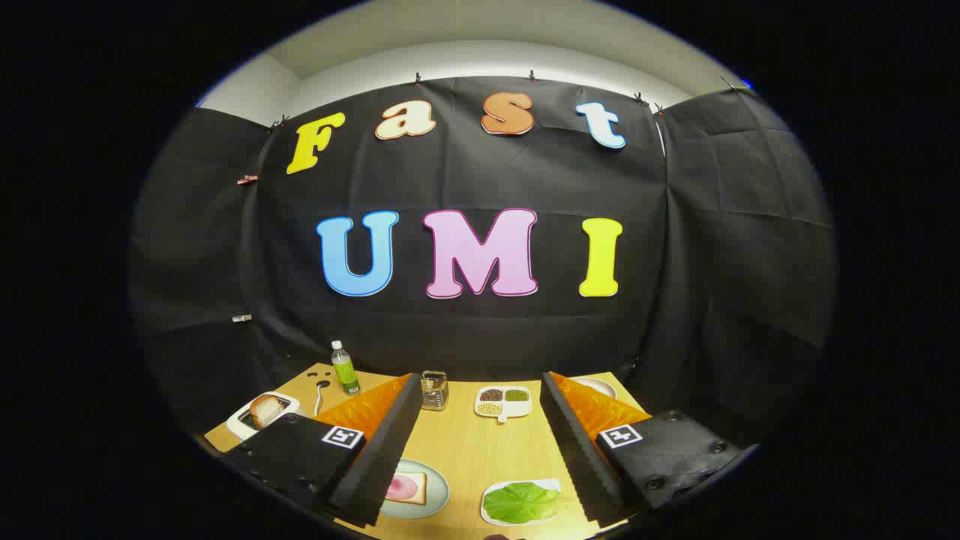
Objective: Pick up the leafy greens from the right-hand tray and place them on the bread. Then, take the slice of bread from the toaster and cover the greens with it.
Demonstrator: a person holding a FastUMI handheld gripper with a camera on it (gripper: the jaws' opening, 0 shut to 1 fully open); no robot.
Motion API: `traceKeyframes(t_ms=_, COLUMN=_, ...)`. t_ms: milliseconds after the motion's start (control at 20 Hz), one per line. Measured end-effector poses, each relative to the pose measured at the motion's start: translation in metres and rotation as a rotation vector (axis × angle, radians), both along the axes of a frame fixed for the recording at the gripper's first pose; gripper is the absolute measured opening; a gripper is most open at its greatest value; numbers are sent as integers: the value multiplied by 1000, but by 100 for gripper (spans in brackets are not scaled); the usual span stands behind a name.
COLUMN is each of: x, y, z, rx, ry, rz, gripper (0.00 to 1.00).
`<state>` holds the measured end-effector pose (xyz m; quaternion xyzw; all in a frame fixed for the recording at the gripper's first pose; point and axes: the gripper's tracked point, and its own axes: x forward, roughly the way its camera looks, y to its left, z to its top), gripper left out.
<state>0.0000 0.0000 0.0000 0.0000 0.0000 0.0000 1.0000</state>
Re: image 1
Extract white divided dish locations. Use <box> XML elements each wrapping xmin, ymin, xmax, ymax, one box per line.
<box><xmin>474</xmin><ymin>385</ymin><xmax>533</xmax><ymax>423</ymax></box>

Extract green lettuce leaf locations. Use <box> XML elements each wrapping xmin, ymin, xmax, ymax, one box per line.
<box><xmin>484</xmin><ymin>482</ymin><xmax>563</xmax><ymax>524</ymax></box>

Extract white rounded square plate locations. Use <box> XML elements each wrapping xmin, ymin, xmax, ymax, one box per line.
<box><xmin>481</xmin><ymin>478</ymin><xmax>563</xmax><ymax>526</ymax></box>

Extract white toaster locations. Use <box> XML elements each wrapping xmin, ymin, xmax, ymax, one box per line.
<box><xmin>226</xmin><ymin>391</ymin><xmax>301</xmax><ymax>442</ymax></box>

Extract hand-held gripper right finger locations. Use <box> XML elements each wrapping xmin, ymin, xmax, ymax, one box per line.
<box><xmin>541</xmin><ymin>370</ymin><xmax>760</xmax><ymax>528</ymax></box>

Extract toasted bread slice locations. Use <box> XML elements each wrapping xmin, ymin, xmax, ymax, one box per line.
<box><xmin>250</xmin><ymin>395</ymin><xmax>284</xmax><ymax>430</ymax></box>

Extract bread slice with ham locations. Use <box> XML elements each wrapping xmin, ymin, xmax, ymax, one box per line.
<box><xmin>385</xmin><ymin>471</ymin><xmax>428</xmax><ymax>506</ymax></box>

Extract metal utensil holder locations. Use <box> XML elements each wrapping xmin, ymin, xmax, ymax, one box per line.
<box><xmin>420</xmin><ymin>370</ymin><xmax>450</xmax><ymax>411</ymax></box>

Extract green drink bottle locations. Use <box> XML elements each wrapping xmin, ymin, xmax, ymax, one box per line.
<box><xmin>331</xmin><ymin>340</ymin><xmax>362</xmax><ymax>396</ymax></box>

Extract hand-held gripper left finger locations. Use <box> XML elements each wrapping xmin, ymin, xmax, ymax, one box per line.
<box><xmin>223</xmin><ymin>373</ymin><xmax>425</xmax><ymax>528</ymax></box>

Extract light green round plate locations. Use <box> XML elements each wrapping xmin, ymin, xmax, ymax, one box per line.
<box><xmin>379</xmin><ymin>457</ymin><xmax>450</xmax><ymax>520</ymax></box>

